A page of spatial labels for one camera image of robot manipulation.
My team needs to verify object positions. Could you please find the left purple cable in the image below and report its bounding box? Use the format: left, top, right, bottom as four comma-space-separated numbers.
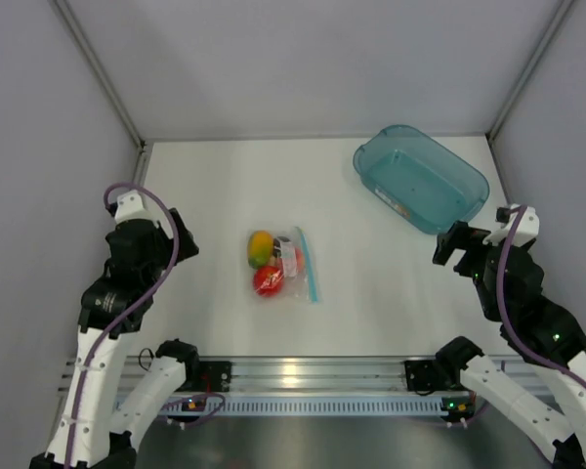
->
63, 183, 183, 465

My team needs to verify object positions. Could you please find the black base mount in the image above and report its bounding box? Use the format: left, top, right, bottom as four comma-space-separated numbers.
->
404, 360, 447, 396
193, 361, 232, 393

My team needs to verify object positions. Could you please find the slotted cable duct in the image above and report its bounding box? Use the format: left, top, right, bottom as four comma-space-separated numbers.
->
157, 395, 473, 418

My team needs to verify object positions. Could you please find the aluminium mounting rail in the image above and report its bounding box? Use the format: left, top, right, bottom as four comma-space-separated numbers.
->
61, 355, 558, 392

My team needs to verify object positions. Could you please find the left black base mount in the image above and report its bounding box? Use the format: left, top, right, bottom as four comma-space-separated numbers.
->
193, 361, 232, 393

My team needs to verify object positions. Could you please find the red fake tomato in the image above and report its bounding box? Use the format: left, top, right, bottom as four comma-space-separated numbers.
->
252, 266, 284, 297

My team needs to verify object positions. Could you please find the yellow green fake mango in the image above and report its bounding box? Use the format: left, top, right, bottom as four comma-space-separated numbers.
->
247, 231, 273, 269

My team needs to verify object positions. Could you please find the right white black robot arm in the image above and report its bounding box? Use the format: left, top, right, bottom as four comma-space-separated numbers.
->
433, 222, 586, 468

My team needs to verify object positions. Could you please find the teal plastic bin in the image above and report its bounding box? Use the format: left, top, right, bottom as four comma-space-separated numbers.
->
353, 125, 490, 235

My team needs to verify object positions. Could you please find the clear zip top bag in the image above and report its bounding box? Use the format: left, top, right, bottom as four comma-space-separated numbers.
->
246, 227, 320, 304

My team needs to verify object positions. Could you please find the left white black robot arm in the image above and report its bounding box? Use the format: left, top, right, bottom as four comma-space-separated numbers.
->
30, 203, 201, 468

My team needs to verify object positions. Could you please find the dark red fake fig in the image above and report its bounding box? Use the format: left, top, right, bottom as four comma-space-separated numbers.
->
272, 236, 295, 258

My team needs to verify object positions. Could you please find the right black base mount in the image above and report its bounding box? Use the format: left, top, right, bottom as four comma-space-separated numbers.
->
404, 360, 447, 396

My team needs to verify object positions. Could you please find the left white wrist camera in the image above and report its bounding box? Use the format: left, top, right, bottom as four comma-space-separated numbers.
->
113, 191, 152, 225

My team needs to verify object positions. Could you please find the pink fake peach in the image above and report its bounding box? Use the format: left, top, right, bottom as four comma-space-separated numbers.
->
282, 246, 305, 277

